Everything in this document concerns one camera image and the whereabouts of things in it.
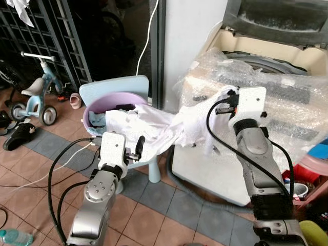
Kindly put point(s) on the white cloth garment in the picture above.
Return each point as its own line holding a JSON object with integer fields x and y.
{"x": 169, "y": 125}

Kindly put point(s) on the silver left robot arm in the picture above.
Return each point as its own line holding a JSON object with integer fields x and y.
{"x": 97, "y": 200}

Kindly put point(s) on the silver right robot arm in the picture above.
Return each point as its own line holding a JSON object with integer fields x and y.
{"x": 259, "y": 154}

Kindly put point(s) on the cream top-load washing machine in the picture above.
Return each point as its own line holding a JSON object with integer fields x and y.
{"x": 205, "y": 164}

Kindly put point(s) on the grey washing machine lid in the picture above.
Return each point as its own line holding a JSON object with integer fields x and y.
{"x": 277, "y": 18}

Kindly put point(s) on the teal cloth in basin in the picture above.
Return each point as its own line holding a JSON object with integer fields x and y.
{"x": 99, "y": 121}

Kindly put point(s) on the purple plastic basin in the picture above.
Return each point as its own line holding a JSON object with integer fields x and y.
{"x": 110, "y": 105}

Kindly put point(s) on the clear bubble wrap sheet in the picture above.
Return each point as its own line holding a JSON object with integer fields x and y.
{"x": 287, "y": 102}

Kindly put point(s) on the light blue child chair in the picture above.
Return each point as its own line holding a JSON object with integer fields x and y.
{"x": 115, "y": 84}

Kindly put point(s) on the pink slipper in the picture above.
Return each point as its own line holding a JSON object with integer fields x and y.
{"x": 75, "y": 100}

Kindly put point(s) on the blue plastic basin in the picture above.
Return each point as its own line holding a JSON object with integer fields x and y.
{"x": 320, "y": 149}

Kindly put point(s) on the pink plastic stool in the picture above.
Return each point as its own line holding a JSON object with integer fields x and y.
{"x": 312, "y": 169}

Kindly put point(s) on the light blue child tricycle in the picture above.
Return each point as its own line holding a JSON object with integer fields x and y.
{"x": 43, "y": 95}

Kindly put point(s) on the black sandal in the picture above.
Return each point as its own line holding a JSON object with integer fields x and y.
{"x": 20, "y": 137}

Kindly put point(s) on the white round cup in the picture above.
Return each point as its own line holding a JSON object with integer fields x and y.
{"x": 300, "y": 189}

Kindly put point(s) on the black metal grille gate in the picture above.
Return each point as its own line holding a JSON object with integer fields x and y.
{"x": 56, "y": 36}

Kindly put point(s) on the clear plastic bottle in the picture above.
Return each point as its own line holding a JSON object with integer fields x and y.
{"x": 15, "y": 237}

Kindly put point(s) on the yellow-green plastic bin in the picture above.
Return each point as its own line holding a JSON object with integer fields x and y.
{"x": 315, "y": 233}

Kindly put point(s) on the white rag on gate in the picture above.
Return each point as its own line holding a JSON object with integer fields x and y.
{"x": 21, "y": 11}

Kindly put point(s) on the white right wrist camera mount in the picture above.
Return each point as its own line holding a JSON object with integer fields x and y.
{"x": 252, "y": 102}

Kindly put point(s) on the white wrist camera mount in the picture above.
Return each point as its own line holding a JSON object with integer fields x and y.
{"x": 252, "y": 102}
{"x": 111, "y": 148}

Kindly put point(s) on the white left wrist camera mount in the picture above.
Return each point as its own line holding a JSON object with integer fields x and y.
{"x": 111, "y": 148}

